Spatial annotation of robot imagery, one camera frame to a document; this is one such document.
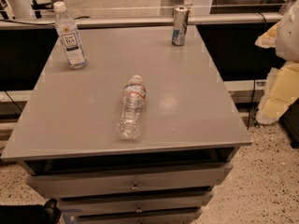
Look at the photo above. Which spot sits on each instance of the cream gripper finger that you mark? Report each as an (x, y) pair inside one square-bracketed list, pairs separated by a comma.
[(268, 39), (281, 90)]

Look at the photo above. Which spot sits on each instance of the silver blue redbull can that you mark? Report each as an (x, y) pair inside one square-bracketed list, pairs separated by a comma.
[(180, 26)]

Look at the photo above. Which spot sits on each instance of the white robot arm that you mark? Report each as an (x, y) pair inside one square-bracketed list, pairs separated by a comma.
[(287, 40)]

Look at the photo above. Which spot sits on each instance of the clear plastic water bottle lying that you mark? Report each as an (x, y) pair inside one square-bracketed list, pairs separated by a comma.
[(133, 101)]

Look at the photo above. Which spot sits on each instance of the upright labelled tea bottle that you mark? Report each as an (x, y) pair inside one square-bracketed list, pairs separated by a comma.
[(68, 32)]

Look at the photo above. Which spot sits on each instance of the top grey drawer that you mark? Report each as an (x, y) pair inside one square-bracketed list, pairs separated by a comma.
[(130, 180)]

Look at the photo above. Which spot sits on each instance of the grey drawer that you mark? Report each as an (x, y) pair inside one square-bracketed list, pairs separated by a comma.
[(185, 215), (137, 203), (130, 180)]

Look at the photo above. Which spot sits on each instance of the middle grey drawer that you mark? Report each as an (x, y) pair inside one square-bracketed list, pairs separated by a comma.
[(137, 203)]

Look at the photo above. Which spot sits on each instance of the bottom grey drawer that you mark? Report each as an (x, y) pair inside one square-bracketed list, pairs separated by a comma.
[(185, 215)]

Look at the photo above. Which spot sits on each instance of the grey drawer cabinet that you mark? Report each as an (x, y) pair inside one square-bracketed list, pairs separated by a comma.
[(140, 135)]

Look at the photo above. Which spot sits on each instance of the black object on floor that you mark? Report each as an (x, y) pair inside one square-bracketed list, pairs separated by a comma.
[(48, 213)]

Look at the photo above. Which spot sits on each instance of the grey metal rail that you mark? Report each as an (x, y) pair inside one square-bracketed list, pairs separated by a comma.
[(88, 23)]

